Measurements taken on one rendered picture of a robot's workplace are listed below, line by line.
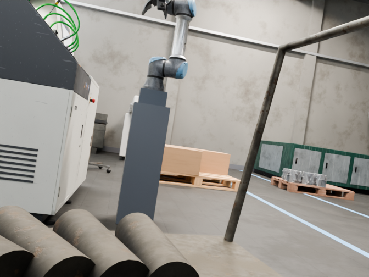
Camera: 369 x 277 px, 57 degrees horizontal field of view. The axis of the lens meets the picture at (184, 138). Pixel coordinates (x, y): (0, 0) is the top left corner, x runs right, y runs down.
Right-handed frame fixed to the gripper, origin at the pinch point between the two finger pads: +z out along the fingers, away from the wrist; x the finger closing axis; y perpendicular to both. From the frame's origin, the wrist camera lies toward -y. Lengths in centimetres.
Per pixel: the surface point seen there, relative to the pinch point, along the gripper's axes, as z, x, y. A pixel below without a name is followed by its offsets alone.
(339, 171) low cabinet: 352, -486, 116
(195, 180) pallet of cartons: 242, -114, 28
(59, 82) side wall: 29, 52, -33
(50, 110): 40, 56, -45
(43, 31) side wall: 13, 62, -10
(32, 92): 35, 66, -36
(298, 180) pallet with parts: 287, -317, 55
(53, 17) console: 50, 60, 57
